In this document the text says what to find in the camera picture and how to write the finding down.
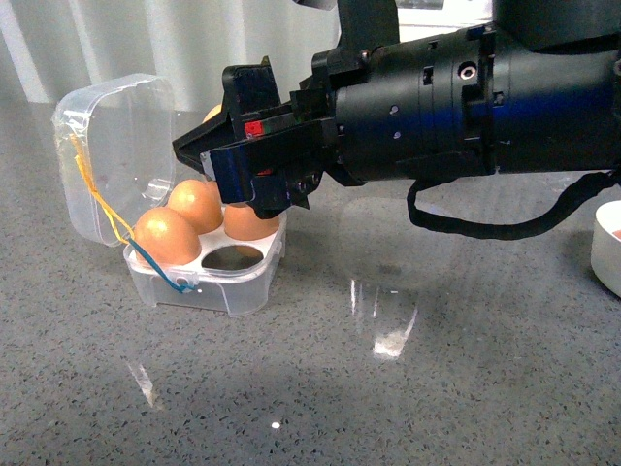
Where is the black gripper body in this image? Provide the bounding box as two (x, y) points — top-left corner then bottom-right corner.
(291, 23), (497, 185)

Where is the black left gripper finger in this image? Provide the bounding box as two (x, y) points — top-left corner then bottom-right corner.
(222, 56), (291, 142)

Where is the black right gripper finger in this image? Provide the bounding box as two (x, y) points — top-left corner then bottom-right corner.
(173, 111), (335, 218)

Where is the clear plastic egg box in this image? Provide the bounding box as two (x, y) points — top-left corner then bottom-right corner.
(52, 74), (286, 317)

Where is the brown egg back right box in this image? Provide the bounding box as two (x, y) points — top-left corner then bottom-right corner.
(223, 205), (280, 241)

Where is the brown egg box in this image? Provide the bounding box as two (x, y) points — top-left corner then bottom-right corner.
(134, 207), (202, 265)
(223, 205), (280, 241)
(167, 180), (223, 235)

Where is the brown egg back left box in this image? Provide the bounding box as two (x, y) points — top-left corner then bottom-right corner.
(167, 180), (223, 235)

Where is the brown egg front left box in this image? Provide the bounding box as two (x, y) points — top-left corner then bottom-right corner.
(134, 207), (202, 265)

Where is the blue rubber band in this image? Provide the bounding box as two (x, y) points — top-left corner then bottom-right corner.
(128, 238), (195, 293)

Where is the yellow rubber band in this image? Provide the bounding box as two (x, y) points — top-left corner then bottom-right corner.
(70, 134), (134, 245)

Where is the white bowl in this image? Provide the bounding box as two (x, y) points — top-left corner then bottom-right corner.
(591, 200), (620, 296)

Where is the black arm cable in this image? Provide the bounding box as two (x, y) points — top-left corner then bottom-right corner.
(406, 169), (621, 241)

